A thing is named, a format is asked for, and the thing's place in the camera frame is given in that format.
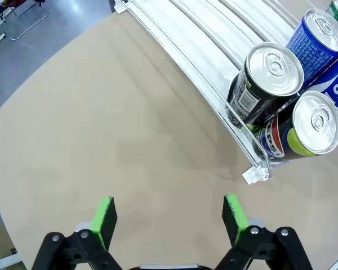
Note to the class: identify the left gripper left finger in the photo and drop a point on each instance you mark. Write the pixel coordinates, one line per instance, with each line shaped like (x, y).
(104, 222)

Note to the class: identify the brown cardboard box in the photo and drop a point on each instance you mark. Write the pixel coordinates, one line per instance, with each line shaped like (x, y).
(0, 242)

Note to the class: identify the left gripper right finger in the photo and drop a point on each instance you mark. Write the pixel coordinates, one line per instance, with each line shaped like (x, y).
(233, 219)

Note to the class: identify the red cloth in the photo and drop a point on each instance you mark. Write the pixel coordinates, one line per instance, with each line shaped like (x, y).
(9, 2)

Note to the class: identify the black Pepsi can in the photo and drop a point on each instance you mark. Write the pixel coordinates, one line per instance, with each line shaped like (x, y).
(315, 121)
(273, 67)

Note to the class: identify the chrome sled chair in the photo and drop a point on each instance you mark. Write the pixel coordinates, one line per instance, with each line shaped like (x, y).
(31, 27)

